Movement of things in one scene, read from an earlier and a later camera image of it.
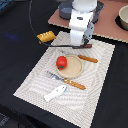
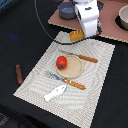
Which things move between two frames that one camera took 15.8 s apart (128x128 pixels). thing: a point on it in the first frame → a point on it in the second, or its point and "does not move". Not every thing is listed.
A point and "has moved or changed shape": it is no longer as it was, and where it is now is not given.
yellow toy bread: (46, 37) has moved or changed shape
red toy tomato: (61, 62) does not move
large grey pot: (99, 6) does not move
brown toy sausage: (83, 46) → (19, 74)
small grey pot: (65, 10) does not move
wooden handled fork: (65, 80) does not move
